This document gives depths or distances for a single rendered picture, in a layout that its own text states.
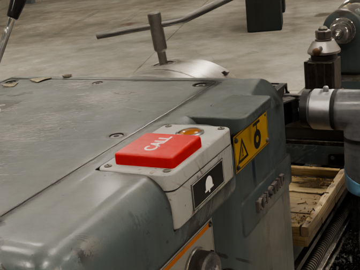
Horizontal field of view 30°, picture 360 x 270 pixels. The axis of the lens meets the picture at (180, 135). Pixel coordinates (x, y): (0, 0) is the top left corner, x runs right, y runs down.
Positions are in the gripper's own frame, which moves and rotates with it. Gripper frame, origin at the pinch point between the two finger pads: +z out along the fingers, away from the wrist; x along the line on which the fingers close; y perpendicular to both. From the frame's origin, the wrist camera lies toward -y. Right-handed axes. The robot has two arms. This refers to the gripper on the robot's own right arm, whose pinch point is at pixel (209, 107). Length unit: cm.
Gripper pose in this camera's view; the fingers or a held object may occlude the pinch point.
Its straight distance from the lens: 132.7
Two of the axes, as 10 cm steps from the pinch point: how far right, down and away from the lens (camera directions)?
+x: -1.0, -9.5, -3.0
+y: 4.6, -3.1, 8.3
